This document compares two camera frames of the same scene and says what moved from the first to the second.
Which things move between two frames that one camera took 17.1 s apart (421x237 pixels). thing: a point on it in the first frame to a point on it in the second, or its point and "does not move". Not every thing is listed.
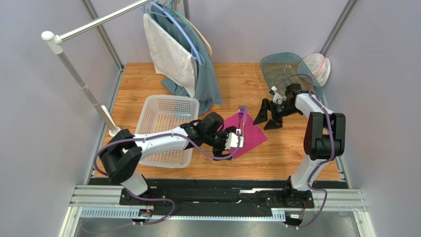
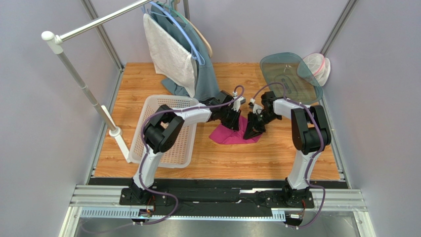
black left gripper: x=218 y=152 to x=234 y=124
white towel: x=171 y=59 does not move
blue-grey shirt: x=206 y=90 does not move
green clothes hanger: x=174 y=13 does not move
